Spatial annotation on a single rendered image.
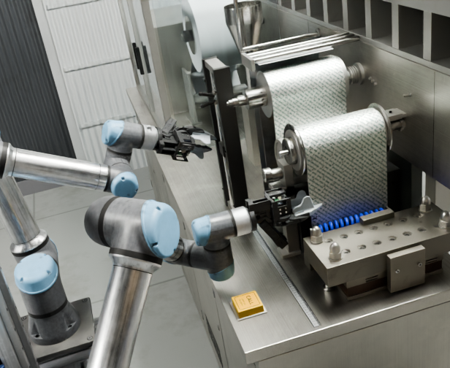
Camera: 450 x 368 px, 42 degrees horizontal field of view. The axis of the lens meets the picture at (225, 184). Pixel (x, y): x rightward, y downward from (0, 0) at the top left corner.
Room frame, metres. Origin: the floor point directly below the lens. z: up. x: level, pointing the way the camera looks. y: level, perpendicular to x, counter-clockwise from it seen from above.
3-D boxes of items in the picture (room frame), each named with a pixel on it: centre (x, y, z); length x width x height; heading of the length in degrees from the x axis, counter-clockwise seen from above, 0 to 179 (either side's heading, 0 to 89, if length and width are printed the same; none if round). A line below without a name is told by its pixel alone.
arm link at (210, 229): (1.34, 0.05, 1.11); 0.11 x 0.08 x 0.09; 101
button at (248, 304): (1.25, -0.01, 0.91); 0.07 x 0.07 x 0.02; 11
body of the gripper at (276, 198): (1.37, -0.11, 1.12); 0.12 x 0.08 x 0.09; 101
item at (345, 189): (1.42, -0.34, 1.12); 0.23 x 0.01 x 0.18; 101
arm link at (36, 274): (1.41, 0.57, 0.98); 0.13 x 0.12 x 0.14; 14
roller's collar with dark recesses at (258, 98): (1.69, -0.13, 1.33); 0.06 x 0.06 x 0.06; 11
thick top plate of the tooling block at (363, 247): (1.31, -0.40, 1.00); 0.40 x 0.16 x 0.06; 101
